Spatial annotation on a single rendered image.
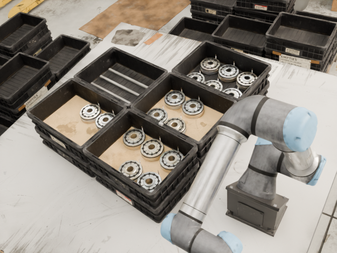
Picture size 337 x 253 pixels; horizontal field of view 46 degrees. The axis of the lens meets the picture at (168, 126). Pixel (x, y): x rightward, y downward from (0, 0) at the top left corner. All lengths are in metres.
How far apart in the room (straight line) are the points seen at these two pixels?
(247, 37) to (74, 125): 1.62
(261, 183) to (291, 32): 1.63
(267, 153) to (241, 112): 0.42
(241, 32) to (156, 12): 1.30
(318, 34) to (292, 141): 1.94
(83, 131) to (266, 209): 0.92
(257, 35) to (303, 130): 2.09
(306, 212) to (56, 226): 1.05
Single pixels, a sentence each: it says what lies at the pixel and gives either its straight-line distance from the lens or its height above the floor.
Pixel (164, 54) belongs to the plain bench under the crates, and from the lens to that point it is 2.45.
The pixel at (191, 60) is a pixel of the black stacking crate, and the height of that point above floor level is 0.89.
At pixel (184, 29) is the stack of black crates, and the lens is 3.41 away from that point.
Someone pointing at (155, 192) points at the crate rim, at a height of 0.93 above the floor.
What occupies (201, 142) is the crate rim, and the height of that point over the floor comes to 0.93.
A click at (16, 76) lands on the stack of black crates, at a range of 3.00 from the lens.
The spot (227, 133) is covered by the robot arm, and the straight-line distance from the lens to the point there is 1.12.
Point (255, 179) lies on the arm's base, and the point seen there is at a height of 0.92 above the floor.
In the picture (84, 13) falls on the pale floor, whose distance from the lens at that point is 4.43.
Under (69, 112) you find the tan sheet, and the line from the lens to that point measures 2.03.
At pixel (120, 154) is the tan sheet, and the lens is 1.77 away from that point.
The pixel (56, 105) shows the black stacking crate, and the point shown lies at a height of 0.85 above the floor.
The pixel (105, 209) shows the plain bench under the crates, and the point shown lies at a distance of 1.78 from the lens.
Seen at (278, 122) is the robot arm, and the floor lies 1.39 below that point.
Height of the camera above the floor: 2.18
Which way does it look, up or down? 47 degrees down
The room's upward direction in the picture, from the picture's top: 9 degrees counter-clockwise
